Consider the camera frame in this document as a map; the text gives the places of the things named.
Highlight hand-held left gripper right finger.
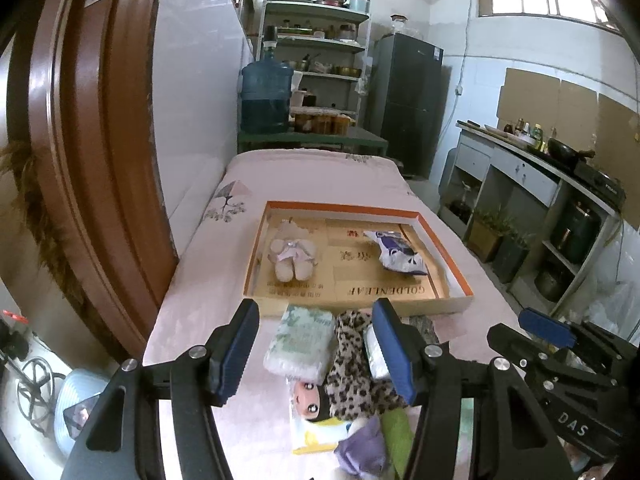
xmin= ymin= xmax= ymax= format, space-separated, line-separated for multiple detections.
xmin=372 ymin=298 xmax=571 ymax=480

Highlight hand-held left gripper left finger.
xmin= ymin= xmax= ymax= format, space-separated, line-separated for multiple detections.
xmin=60 ymin=299 xmax=261 ymax=480

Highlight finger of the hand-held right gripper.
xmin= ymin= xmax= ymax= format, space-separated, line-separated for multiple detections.
xmin=487 ymin=324 xmax=551 ymax=386
xmin=518 ymin=308 xmax=601 ymax=356

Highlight green floral tissue pack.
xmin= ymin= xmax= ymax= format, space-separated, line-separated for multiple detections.
xmin=263 ymin=305 xmax=337 ymax=381
xmin=364 ymin=325 xmax=392 ymax=381

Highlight leopard print rag doll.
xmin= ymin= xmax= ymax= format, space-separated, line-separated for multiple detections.
xmin=292 ymin=310 xmax=407 ymax=423

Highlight orange-rimmed shallow cardboard box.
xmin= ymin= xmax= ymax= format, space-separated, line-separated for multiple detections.
xmin=243 ymin=201 xmax=473 ymax=318

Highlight purple cloth flower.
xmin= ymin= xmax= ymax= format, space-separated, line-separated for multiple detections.
xmin=334 ymin=417 xmax=394 ymax=479

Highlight white yellow tissue pack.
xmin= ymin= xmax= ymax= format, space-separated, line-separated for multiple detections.
xmin=290 ymin=411 xmax=362 ymax=456

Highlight dark speckled cloth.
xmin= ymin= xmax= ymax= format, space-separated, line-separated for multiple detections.
xmin=407 ymin=314 xmax=440 ymax=346

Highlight dark metal pot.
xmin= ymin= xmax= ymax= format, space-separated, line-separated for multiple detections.
xmin=535 ymin=265 xmax=573 ymax=303

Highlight white plastic bag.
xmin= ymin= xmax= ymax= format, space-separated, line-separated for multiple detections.
xmin=585 ymin=280 xmax=640 ymax=346

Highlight potted plant in dark pot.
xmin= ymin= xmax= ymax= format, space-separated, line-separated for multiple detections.
xmin=492 ymin=230 xmax=533 ymax=283

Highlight dark green cooking pot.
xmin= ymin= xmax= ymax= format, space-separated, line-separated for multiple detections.
xmin=550 ymin=200 xmax=601 ymax=266

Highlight blue white plastic packet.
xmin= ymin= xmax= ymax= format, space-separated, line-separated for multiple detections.
xmin=363 ymin=230 xmax=429 ymax=276

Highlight potted plant in yellow pot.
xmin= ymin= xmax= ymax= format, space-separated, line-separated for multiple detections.
xmin=467 ymin=205 xmax=511 ymax=263

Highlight cream teddy bear plush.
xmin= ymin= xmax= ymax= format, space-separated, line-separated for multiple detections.
xmin=267 ymin=220 xmax=319 ymax=283

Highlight black gas stove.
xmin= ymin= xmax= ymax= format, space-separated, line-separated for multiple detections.
xmin=574 ymin=160 xmax=627 ymax=206

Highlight grey kitchen counter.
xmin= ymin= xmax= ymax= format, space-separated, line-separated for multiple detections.
xmin=440 ymin=122 xmax=626 ymax=316

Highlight black wok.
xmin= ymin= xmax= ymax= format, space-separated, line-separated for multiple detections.
xmin=546 ymin=137 xmax=596 ymax=162

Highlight grey bin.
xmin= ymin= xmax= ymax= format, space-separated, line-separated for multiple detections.
xmin=439 ymin=147 xmax=458 ymax=196

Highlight row of condiment bottles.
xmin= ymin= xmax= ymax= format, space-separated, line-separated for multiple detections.
xmin=502 ymin=117 xmax=547 ymax=150

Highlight green table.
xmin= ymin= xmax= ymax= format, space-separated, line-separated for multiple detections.
xmin=237 ymin=125 xmax=390 ymax=158

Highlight brown wooden door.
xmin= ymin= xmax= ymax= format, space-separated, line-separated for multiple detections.
xmin=5 ymin=0 xmax=181 ymax=361

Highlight row of amber jars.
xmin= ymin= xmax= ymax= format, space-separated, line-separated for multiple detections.
xmin=292 ymin=112 xmax=353 ymax=136

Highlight dark refrigerator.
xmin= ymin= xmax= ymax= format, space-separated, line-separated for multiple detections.
xmin=367 ymin=34 xmax=445 ymax=178

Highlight brown fur cloth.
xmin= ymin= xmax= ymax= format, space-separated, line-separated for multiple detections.
xmin=0 ymin=140 xmax=88 ymax=311

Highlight blue water jug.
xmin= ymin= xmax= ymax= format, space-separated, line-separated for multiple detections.
xmin=240 ymin=60 xmax=295 ymax=135

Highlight white metal shelf rack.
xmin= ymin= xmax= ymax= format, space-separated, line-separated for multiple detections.
xmin=255 ymin=0 xmax=373 ymax=131

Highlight cardboard wall sheet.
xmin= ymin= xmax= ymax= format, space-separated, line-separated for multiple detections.
xmin=496 ymin=67 xmax=563 ymax=136
xmin=555 ymin=80 xmax=601 ymax=146
xmin=595 ymin=92 xmax=640 ymax=161

